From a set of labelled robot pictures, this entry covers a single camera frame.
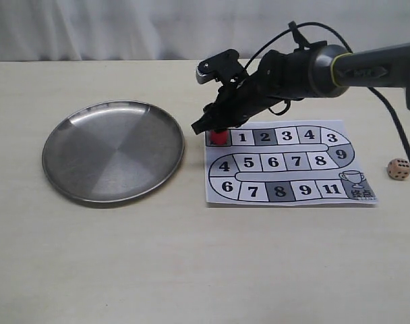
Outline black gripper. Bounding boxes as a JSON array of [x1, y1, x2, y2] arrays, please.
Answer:
[[191, 41, 328, 134]]

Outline red cylinder game piece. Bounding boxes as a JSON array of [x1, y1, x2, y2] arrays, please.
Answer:
[[209, 130, 228, 146]]

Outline wooden die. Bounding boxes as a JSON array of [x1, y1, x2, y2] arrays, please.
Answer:
[[386, 158, 410, 181]]

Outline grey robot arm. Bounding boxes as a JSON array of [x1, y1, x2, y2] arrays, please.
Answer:
[[192, 43, 410, 134]]

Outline paper game board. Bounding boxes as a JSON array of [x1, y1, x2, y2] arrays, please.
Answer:
[[204, 120, 378, 206]]

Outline round stainless steel plate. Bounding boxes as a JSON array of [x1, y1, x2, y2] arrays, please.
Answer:
[[41, 100, 185, 205]]

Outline white curtain backdrop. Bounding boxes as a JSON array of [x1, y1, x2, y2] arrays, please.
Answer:
[[0, 1, 410, 61]]

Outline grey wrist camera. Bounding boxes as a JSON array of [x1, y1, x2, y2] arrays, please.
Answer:
[[196, 49, 244, 85]]

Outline black cable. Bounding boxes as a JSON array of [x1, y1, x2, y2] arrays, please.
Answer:
[[241, 21, 410, 180]]

